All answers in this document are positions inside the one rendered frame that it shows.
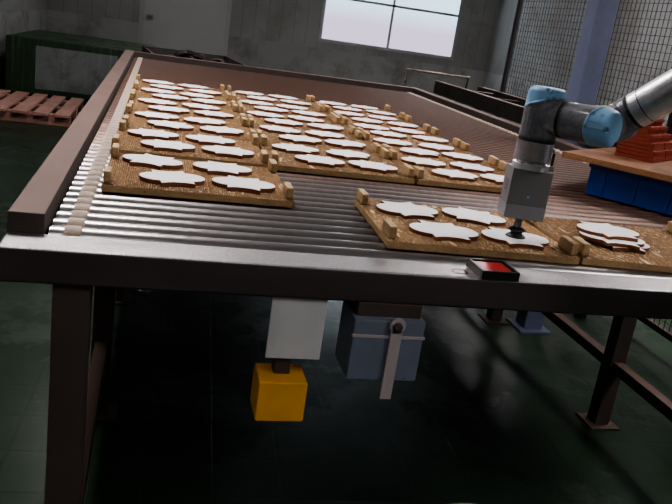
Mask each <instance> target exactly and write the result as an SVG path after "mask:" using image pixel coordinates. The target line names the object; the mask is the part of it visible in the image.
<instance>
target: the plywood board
mask: <svg viewBox="0 0 672 504"><path fill-rule="evenodd" d="M616 148H617V147H611V148H597V149H584V150H571V151H562V155H561V157H565V158H569V159H573V160H577V161H582V162H586V163H590V164H595V165H599V166H603V167H607V168H612V169H616V170H620V171H624V172H629V173H633V174H637V175H642V176H646V177H650V178H654V179H659V180H663V181H667V182H671V183H672V160H671V161H664V162H656V163H650V162H645V161H641V160H636V159H632V158H627V157H623V156H618V155H615V151H616Z"/></svg>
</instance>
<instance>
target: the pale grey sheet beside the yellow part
mask: <svg viewBox="0 0 672 504"><path fill-rule="evenodd" d="M327 304H328V300H320V299H303V298H285V297H272V305H271V313H270V321H269V329H268V337H267V345H266V353H265V358H288V359H315V360H319V358H320V351H321V345H322V338H323V331H324V324H325V318H326V311H327Z"/></svg>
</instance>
